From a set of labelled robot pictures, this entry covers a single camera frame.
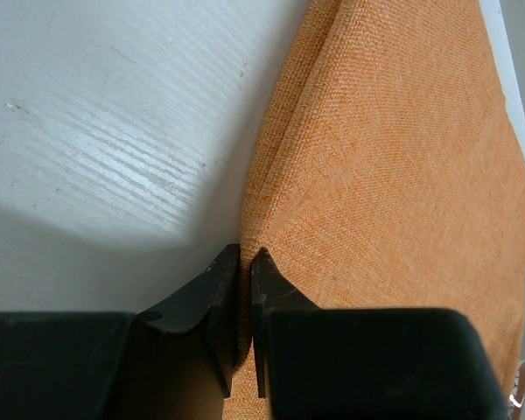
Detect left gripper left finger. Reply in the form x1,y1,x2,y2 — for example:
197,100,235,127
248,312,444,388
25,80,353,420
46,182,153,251
137,244,241,397

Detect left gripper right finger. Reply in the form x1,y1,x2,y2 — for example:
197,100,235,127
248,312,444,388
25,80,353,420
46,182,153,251
249,248,328,397

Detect orange cloth placemat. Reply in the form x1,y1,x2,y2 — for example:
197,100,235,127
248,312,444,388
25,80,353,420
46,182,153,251
223,1,525,419

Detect floral patterned ceramic plate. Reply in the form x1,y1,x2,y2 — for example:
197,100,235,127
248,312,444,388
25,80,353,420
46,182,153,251
507,360,525,419

